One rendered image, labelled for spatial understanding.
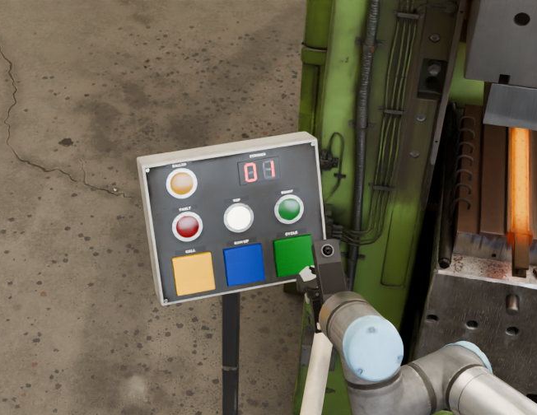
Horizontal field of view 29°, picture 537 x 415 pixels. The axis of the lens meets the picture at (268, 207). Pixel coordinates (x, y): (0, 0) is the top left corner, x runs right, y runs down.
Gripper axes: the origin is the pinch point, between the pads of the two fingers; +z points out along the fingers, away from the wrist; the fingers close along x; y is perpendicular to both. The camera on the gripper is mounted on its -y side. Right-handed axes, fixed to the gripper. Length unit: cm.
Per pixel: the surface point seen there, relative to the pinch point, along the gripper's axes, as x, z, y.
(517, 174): 53, 21, -5
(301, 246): 1.6, 10.4, -0.8
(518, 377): 51, 20, 42
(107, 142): -20, 196, 11
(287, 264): -1.5, 10.4, 2.4
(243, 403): 0, 92, 71
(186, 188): -19.3, 10.8, -16.0
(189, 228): -19.7, 10.7, -8.1
